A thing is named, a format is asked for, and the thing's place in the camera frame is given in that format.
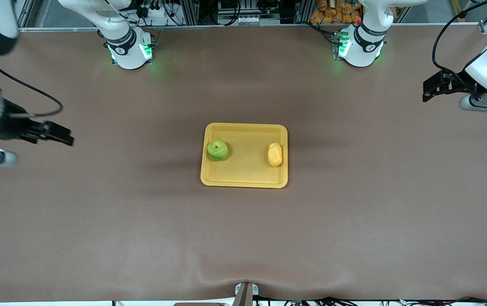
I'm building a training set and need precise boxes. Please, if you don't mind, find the green apple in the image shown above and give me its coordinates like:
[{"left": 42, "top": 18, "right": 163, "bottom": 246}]
[{"left": 207, "top": 139, "right": 229, "bottom": 162}]

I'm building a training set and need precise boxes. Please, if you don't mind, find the white power strip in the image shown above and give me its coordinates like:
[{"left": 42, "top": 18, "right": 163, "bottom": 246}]
[{"left": 135, "top": 0, "right": 172, "bottom": 18}]

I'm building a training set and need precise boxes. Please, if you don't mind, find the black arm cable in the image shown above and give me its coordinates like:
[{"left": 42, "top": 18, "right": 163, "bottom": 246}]
[
  {"left": 0, "top": 55, "right": 64, "bottom": 119},
  {"left": 432, "top": 0, "right": 487, "bottom": 75}
]

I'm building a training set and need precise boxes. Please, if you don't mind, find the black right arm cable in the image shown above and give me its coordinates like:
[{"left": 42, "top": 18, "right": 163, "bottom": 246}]
[{"left": 0, "top": 55, "right": 64, "bottom": 119}]

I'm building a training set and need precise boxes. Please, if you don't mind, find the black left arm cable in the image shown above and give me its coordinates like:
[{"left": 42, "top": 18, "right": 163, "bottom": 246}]
[{"left": 432, "top": 0, "right": 487, "bottom": 75}]

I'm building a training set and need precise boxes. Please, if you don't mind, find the yellow potato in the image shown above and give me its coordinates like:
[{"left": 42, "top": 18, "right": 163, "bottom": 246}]
[{"left": 267, "top": 142, "right": 284, "bottom": 167}]

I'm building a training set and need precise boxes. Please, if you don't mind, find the brown table mat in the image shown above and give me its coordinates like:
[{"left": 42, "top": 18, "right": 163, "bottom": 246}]
[{"left": 0, "top": 23, "right": 487, "bottom": 303}]

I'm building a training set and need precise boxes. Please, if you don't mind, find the silver table edge rail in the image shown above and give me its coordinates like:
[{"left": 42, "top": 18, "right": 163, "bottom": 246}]
[{"left": 16, "top": 23, "right": 482, "bottom": 33}]

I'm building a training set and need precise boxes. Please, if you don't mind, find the yellow plastic tray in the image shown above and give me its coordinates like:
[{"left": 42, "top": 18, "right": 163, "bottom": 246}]
[{"left": 200, "top": 123, "right": 289, "bottom": 189}]

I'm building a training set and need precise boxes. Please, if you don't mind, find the bag of orange items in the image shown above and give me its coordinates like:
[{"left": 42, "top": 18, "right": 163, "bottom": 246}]
[{"left": 309, "top": 0, "right": 363, "bottom": 25}]

